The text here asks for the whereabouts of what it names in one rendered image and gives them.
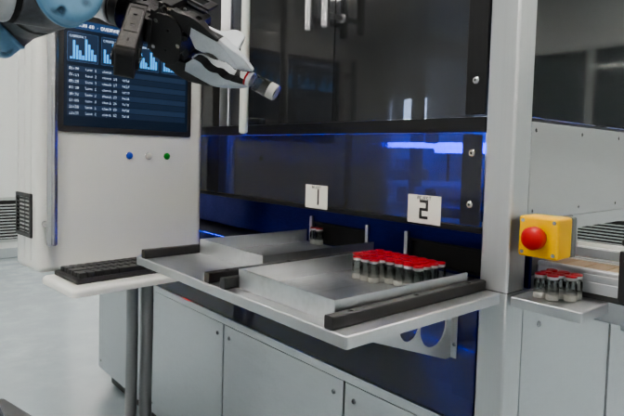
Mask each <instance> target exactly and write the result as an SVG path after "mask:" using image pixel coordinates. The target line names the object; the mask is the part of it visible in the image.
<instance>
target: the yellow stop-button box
mask: <svg viewBox="0 0 624 416"><path fill-rule="evenodd" d="M530 227H538V228H541V229H542V230H543V231H544V232H545V234H546V243H545V245H544V246H543V247H542V248H541V249H538V250H534V251H531V250H528V249H527V248H526V247H525V246H524V245H523V244H522V242H521V233H522V232H523V230H524V229H525V228H530ZM576 234H577V218H576V217H575V216H565V215H556V214H525V215H521V216H520V230H519V249H518V252H519V254H521V255H526V256H532V257H538V258H543V259H548V260H553V261H558V260H562V259H566V258H570V257H575V251H576Z"/></svg>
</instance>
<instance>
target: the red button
mask: <svg viewBox="0 0 624 416"><path fill-rule="evenodd" d="M521 242H522V244H523V245H524V246H525V247H526V248H527V249H528V250H531V251H534V250H538V249H541V248H542V247H543V246H544V245H545V243H546V234H545V232H544V231H543V230H542V229H541V228H539V227H527V228H525V229H524V230H523V232H522V233H521Z"/></svg>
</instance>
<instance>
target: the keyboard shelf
mask: <svg viewBox="0 0 624 416"><path fill-rule="evenodd" d="M175 281H177V280H175V279H171V278H169V277H166V276H164V275H162V274H160V273H153V274H147V275H141V276H134V277H129V278H122V279H111V280H104V281H99V282H92V283H86V284H80V285H76V284H74V283H72V282H70V281H68V280H66V279H63V278H61V277H59V276H57V275H55V274H53V275H46V276H44V277H43V284H44V285H46V286H48V287H50V288H52V289H54V290H56V291H58V292H60V293H63V294H65V295H67V296H69V297H70V298H81V297H86V296H92V295H98V294H103V293H114V292H119V291H125V290H131V289H136V288H142V287H148V286H152V285H158V284H164V283H169V282H175Z"/></svg>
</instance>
